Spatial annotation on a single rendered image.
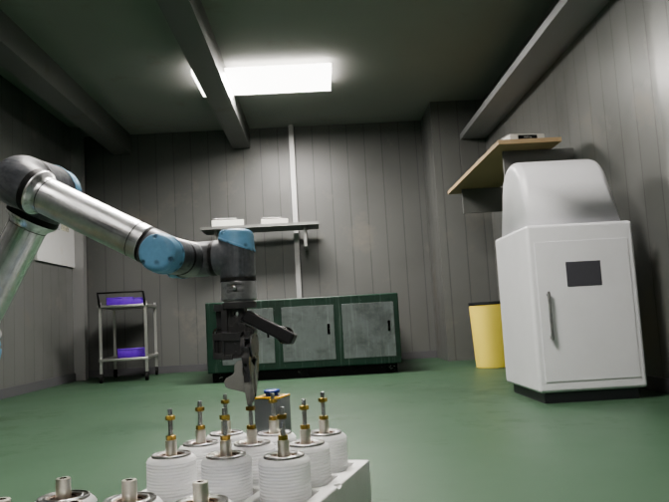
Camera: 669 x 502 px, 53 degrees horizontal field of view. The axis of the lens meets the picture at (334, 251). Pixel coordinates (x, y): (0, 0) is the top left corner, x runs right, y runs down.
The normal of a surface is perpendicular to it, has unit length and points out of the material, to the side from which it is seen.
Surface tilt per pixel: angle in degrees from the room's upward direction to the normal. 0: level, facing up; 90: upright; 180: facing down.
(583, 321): 90
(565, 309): 90
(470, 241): 90
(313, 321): 90
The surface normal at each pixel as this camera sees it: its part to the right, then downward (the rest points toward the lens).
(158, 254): -0.18, -0.08
